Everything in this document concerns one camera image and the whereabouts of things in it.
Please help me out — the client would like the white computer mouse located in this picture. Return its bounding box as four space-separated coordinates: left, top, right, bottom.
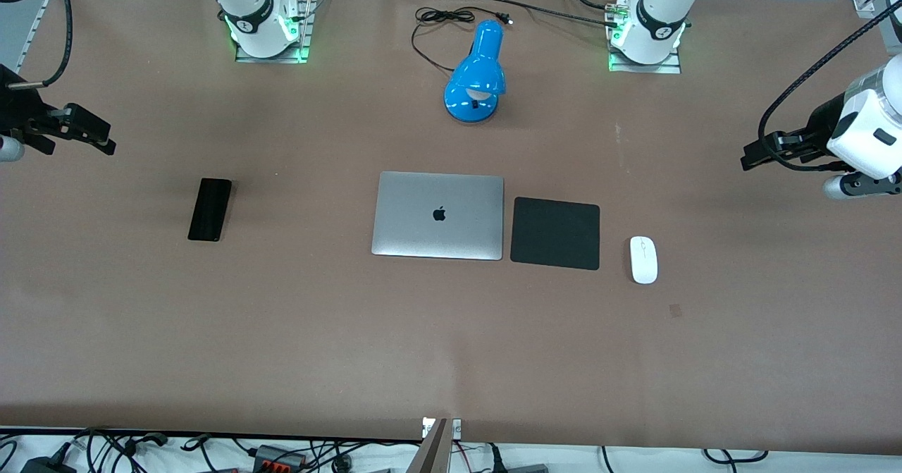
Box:
629 236 659 285

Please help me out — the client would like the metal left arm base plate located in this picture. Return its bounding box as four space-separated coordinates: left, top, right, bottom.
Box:
607 0 682 74

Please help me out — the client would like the white metal bracket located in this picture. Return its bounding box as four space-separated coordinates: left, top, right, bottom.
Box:
422 417 462 440

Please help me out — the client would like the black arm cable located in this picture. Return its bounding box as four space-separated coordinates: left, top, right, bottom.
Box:
758 0 902 173
6 0 74 92

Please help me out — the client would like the silver laptop with apple logo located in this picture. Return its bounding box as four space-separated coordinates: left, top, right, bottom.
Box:
371 171 505 261

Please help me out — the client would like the black mouse pad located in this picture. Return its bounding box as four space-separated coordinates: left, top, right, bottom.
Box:
510 197 600 271

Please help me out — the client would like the brown wooden post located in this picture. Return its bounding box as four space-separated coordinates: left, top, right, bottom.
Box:
407 419 450 473

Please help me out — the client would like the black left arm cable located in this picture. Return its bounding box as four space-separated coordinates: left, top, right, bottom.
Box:
758 0 902 173

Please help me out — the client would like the black smartphone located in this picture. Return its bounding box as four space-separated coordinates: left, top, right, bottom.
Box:
187 178 233 242

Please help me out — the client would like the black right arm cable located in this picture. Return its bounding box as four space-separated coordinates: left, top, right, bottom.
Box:
6 0 74 92

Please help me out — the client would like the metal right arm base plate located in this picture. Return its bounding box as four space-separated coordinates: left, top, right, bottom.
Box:
235 0 312 63

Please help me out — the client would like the thin black lamp cable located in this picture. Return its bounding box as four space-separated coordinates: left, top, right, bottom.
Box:
411 6 513 73

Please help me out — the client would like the looped black cable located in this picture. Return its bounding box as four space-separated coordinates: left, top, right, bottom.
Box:
703 448 770 465

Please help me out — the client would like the brown table cover sheet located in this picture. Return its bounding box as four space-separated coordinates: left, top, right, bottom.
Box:
0 0 902 456

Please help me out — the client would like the black orange connector box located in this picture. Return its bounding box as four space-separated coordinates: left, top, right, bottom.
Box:
252 445 308 473

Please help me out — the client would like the blue desk lamp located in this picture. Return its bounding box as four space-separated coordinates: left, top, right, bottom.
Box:
444 20 507 123

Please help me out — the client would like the black power adapter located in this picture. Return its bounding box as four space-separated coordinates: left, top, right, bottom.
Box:
20 455 77 473

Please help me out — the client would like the thick black base cable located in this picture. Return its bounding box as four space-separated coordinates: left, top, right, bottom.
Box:
486 0 622 30

